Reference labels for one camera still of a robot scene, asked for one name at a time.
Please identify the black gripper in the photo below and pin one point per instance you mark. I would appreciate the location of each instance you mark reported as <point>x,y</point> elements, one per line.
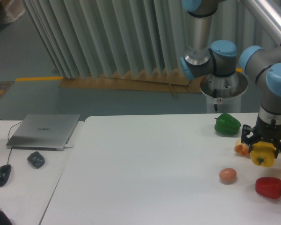
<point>269,132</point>

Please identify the yellow bell pepper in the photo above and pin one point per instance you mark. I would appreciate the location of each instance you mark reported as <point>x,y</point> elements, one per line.
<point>263,154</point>

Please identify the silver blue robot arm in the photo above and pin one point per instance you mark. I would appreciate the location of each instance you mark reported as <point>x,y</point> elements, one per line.
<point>228,71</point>

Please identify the green bell pepper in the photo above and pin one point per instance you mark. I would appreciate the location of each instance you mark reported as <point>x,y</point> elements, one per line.
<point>226,124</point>

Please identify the red bell pepper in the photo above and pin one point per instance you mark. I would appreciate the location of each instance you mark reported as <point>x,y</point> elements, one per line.
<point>269,187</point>

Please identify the bread loaf piece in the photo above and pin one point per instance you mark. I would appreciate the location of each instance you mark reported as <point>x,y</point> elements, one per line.
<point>241,148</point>

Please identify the brown egg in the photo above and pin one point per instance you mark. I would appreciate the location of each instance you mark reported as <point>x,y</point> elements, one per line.
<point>228,175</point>

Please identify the brown cardboard sheet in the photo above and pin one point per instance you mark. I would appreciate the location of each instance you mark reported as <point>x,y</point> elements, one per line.
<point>176,82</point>

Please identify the white usb plug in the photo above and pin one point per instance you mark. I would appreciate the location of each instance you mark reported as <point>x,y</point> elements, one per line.
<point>68,146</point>

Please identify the grey pleated curtain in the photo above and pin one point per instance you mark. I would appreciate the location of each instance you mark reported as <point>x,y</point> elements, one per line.
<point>93,37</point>

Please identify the silver laptop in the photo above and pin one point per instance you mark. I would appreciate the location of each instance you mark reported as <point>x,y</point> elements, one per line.
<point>44,132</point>

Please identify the small black controller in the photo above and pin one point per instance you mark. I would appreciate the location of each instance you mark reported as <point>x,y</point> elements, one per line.
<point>36,160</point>

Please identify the black computer mouse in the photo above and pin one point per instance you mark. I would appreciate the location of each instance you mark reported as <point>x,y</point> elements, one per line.
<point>5,171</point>

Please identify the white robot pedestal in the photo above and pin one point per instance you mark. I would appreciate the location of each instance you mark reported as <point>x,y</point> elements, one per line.
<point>224,98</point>

